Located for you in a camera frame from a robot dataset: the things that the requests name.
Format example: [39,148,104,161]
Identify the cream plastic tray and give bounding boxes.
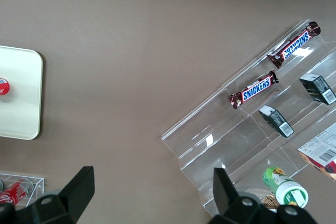
[0,45,44,141]

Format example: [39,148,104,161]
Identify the light wicker basket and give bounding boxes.
[258,188,279,213]

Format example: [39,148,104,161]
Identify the red cola bottle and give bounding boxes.
[0,178,34,206]

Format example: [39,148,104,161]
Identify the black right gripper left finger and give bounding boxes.
[0,166,95,224]

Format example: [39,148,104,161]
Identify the Snickers chocolate bar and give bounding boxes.
[267,21,321,69]
[227,70,279,110]

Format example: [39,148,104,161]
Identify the green white plastic bottle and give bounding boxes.
[262,166,309,209]

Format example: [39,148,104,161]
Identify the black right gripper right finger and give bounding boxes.
[208,167,320,224]

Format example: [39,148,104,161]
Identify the white barcode snack box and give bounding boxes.
[298,123,336,182]

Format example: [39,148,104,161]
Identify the clear acrylic bottle rack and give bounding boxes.
[0,173,45,208]

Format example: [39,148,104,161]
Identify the clear acrylic stepped shelf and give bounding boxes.
[160,18,336,218]

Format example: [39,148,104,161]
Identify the small black carton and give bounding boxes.
[299,73,336,106]
[258,104,295,138]

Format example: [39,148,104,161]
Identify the red white yogurt cup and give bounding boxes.
[0,78,11,96]

